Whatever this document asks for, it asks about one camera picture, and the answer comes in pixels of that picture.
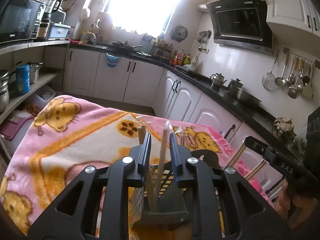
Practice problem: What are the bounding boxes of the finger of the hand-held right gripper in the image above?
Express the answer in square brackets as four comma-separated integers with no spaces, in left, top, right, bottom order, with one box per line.
[244,136,273,161]

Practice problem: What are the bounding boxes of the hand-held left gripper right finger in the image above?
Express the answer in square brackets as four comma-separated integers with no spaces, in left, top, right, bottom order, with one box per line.
[169,131,293,240]

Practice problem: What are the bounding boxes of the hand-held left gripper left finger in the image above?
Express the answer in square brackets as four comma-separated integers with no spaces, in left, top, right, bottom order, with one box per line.
[27,131,153,240]

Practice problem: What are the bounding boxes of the chopstick pair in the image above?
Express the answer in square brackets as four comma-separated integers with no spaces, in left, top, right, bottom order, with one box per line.
[173,126,187,147]
[244,159,268,181]
[149,121,173,211]
[225,142,247,169]
[137,124,147,146]

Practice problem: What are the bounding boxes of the dark grid utensil basket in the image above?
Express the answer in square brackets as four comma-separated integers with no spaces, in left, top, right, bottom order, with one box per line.
[129,149,222,230]

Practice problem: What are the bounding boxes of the person's right hand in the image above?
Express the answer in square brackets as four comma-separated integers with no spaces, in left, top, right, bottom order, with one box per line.
[279,180,318,221]

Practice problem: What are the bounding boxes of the steel basin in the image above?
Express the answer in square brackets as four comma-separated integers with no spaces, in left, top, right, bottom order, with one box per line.
[235,87,262,110]

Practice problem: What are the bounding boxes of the black kitchen countertop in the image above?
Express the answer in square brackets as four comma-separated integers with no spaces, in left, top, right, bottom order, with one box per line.
[69,42,308,161]

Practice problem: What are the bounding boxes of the large steel serving spoon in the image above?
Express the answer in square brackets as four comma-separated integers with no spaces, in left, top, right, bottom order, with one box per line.
[287,58,301,99]

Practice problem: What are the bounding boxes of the dark kettle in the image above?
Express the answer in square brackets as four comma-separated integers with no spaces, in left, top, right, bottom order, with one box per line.
[227,78,244,97]

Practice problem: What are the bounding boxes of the steel mesh strainer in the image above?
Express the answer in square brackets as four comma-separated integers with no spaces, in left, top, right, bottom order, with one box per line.
[262,52,279,91]

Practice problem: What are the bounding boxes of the steel ladle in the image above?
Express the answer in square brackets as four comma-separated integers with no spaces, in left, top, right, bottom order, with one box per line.
[274,54,288,87]

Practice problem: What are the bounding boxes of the pink cartoon bear blanket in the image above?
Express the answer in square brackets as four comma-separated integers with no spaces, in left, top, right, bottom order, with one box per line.
[0,94,275,240]

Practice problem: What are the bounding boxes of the pale green spatula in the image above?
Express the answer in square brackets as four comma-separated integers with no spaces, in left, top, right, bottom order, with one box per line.
[303,64,314,100]

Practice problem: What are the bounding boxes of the steel kettle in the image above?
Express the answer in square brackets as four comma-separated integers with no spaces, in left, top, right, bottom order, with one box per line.
[210,73,227,89]

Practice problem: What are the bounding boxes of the row of condiment bottles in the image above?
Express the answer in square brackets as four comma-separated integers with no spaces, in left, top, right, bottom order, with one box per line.
[172,49,198,67]

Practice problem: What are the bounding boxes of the blue hanging basin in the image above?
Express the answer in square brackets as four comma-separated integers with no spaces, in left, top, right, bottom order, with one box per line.
[106,52,120,68]

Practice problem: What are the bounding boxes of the black spice rack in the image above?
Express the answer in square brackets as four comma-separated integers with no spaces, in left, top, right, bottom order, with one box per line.
[153,38,173,58]

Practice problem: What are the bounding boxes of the black wok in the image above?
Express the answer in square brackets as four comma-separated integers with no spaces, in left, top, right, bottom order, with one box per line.
[112,40,143,53]

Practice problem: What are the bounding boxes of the teal knife rack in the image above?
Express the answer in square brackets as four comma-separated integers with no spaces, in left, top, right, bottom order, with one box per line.
[141,33,153,50]

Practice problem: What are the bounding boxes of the black range hood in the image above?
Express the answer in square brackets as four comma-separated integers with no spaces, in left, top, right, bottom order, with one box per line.
[206,0,273,53]

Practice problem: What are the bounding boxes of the purple plastic lid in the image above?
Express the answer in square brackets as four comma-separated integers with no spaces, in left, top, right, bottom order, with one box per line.
[0,116,33,141]

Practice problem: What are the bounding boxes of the stone shelf unit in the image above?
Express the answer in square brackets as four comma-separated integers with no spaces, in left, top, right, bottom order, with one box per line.
[0,40,71,126]

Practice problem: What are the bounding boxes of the beige plastic jug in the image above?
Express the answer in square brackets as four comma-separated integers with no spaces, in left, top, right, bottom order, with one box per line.
[96,12,113,43]

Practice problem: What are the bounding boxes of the steel pot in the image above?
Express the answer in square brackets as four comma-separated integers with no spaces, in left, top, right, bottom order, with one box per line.
[27,62,45,84]

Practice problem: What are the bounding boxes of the blue canister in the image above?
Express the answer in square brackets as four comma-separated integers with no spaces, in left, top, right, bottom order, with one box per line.
[15,64,31,96]

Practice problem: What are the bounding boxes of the white upper kitchen cabinet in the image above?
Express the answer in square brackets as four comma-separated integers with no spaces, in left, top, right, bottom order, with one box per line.
[266,0,320,35]

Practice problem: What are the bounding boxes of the bright kitchen window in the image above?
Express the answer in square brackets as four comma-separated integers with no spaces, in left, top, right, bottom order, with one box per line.
[102,0,186,37]

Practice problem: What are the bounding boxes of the grey-blue plastic box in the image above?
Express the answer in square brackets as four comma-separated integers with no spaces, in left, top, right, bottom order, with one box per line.
[48,22,72,41]

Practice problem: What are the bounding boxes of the white round hanging object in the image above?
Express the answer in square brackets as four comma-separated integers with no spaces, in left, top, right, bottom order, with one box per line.
[80,7,91,26]

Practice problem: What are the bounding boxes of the stack of steel pots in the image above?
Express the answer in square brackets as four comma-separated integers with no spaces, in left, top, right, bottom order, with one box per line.
[0,69,11,113]

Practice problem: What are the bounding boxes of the countertop blender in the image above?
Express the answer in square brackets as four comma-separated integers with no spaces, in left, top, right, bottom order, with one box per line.
[36,0,63,42]

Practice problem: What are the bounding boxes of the black microwave oven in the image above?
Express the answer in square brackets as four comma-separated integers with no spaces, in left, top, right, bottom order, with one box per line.
[0,0,43,43]

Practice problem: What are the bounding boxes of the wall utensil hook rail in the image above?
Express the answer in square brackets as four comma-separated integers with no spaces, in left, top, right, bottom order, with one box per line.
[283,47,320,68]

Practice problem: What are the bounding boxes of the small wall fan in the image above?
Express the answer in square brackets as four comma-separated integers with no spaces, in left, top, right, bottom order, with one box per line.
[170,25,188,43]

